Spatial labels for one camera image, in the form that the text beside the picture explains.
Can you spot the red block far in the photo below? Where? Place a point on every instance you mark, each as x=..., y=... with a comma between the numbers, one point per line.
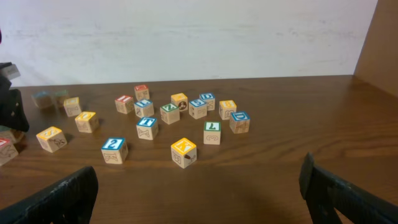
x=142, y=92

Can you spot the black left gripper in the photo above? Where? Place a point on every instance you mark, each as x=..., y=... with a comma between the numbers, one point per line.
x=12, y=112

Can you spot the blue L block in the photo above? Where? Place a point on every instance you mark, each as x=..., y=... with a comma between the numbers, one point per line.
x=144, y=108

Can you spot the yellow K block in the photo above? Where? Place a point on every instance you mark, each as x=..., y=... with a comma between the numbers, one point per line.
x=184, y=152

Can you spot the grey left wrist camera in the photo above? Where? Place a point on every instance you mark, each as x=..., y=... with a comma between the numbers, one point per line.
x=9, y=70

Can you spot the blue T block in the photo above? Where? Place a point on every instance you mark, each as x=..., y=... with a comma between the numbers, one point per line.
x=147, y=128

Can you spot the red I block upper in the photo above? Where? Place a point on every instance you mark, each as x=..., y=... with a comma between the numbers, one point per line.
x=124, y=104

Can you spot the yellow block with ball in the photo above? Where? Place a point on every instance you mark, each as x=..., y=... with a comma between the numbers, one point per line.
x=180, y=100

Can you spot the red I block lower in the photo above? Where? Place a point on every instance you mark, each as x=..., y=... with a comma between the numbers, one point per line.
x=7, y=151

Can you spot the red i block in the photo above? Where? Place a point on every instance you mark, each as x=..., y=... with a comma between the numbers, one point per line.
x=7, y=151
x=124, y=104

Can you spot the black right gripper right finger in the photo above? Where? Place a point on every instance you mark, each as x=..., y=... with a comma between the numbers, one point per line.
x=326, y=194

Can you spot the blue 2 block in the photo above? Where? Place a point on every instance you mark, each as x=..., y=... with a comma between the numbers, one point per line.
x=114, y=150

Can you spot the green N block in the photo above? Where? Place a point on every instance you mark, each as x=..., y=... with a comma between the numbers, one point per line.
x=60, y=97

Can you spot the blue d block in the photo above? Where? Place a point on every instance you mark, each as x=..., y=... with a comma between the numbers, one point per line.
x=209, y=99
x=239, y=122

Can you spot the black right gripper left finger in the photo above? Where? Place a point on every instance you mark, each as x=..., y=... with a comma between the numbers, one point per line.
x=70, y=200

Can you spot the green B block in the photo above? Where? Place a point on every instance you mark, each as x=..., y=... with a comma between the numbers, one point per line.
x=13, y=135

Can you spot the blue X block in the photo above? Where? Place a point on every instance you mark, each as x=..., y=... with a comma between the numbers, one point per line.
x=42, y=99

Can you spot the blue 5 block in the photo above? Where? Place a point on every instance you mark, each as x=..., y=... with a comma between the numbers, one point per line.
x=197, y=108

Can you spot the green 7 block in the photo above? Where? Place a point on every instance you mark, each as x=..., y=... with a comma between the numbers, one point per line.
x=212, y=132

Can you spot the green Z block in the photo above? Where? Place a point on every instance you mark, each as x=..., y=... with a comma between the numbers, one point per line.
x=170, y=113

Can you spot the yellow 8 block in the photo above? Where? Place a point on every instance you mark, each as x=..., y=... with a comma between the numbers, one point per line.
x=227, y=107

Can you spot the blue D block right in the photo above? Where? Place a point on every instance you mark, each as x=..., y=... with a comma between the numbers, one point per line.
x=239, y=122

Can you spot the blue D block far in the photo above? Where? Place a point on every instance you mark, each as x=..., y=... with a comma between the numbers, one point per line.
x=209, y=99

